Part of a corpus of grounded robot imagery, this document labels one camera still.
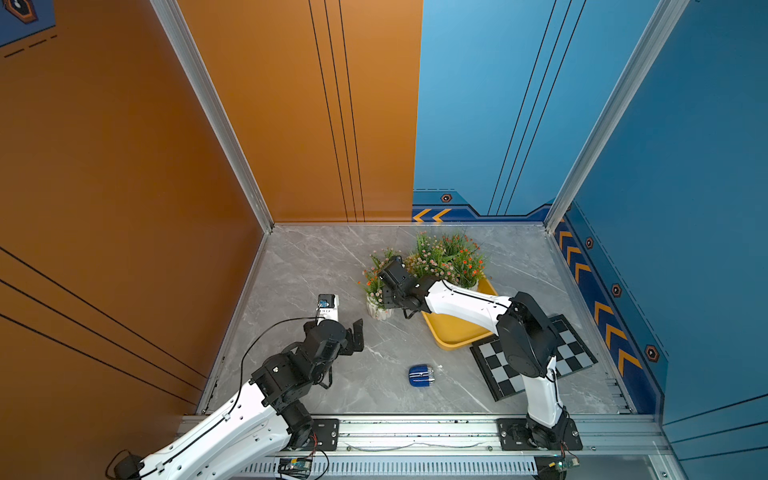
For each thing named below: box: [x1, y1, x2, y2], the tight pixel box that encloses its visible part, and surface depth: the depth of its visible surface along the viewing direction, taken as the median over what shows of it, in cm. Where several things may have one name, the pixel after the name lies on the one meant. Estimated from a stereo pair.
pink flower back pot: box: [403, 231, 459, 282], surface depth 91 cm
